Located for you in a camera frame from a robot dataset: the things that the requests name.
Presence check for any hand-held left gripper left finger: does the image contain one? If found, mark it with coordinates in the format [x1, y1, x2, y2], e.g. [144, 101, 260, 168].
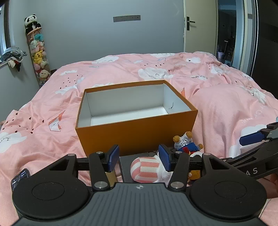
[47, 144, 120, 192]

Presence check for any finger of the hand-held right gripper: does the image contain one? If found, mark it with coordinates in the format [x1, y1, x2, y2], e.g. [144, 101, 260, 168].
[238, 121, 278, 146]

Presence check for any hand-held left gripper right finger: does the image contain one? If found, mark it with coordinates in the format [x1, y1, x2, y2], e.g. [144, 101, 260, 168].
[158, 144, 232, 193]

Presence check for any dark grey box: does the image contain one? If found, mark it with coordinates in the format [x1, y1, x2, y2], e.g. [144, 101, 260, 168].
[118, 155, 159, 183]

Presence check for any pink striped plush toy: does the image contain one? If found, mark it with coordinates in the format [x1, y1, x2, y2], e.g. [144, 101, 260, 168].
[130, 155, 174, 183]

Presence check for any orange cardboard box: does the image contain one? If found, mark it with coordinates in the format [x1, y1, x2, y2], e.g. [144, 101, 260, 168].
[75, 79, 198, 157]

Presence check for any person's right hand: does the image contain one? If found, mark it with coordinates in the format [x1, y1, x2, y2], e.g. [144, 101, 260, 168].
[259, 173, 278, 199]

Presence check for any gold box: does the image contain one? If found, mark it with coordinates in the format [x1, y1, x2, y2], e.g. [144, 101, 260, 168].
[106, 171, 118, 188]

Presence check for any small bear toy blue outfit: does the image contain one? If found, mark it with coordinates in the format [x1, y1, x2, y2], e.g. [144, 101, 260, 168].
[173, 131, 204, 155]

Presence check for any orange plush toy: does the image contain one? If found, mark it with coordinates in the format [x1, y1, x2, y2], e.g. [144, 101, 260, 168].
[187, 151, 205, 181]

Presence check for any pink cloud print duvet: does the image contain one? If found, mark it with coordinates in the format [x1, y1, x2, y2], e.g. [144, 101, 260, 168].
[0, 51, 278, 226]

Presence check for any black phone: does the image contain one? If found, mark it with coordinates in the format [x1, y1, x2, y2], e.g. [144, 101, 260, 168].
[10, 168, 30, 192]

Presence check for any dark wardrobe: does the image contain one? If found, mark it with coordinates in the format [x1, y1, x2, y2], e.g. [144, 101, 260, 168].
[250, 0, 278, 87]

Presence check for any cream door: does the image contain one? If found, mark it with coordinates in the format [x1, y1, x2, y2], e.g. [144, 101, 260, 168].
[183, 0, 219, 54]

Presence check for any clear plush toy tube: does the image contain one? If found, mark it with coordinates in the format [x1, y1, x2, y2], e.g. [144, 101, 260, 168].
[26, 27, 51, 87]

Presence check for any yellow plush toy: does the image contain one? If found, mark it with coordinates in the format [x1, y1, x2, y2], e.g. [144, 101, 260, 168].
[32, 50, 44, 65]

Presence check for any pile of clothes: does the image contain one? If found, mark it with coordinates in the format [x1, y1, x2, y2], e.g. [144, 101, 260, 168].
[0, 47, 27, 72]

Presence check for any panda plush toy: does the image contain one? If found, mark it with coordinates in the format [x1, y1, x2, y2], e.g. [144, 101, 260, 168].
[24, 14, 42, 34]

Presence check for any window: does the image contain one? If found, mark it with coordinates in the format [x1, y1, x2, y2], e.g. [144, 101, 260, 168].
[0, 0, 11, 57]

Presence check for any black door handle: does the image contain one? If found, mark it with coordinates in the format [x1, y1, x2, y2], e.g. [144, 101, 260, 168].
[185, 16, 196, 31]

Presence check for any grey wall socket panel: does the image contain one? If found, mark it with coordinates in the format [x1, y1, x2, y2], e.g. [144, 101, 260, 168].
[113, 15, 141, 22]

